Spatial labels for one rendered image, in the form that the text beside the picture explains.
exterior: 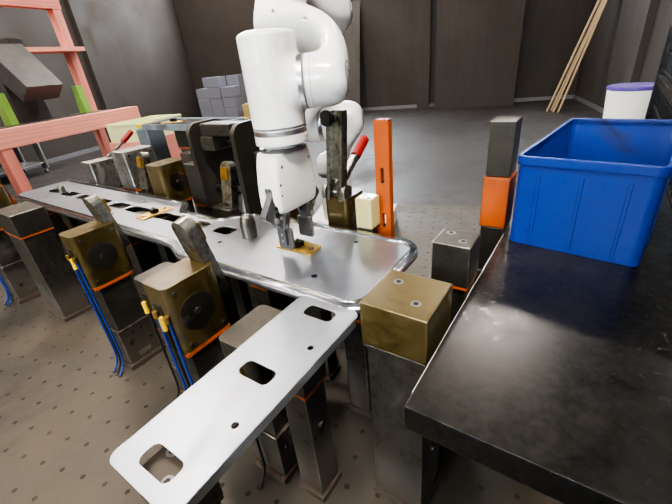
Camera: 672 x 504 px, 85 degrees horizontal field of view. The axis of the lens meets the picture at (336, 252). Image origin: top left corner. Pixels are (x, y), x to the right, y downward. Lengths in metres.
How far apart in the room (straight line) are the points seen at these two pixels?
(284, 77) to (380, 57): 9.97
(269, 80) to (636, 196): 0.49
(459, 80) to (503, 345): 9.45
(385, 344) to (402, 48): 10.12
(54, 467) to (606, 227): 0.97
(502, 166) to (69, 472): 0.89
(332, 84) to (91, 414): 0.80
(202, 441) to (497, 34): 9.63
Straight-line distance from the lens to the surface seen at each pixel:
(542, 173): 0.58
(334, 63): 0.58
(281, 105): 0.58
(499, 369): 0.39
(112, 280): 0.92
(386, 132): 0.68
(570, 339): 0.45
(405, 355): 0.43
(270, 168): 0.59
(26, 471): 0.95
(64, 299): 1.32
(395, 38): 10.46
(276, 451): 0.65
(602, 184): 0.57
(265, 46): 0.57
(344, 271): 0.59
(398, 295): 0.42
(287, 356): 0.45
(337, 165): 0.75
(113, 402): 0.97
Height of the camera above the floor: 1.30
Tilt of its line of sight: 27 degrees down
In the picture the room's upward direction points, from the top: 6 degrees counter-clockwise
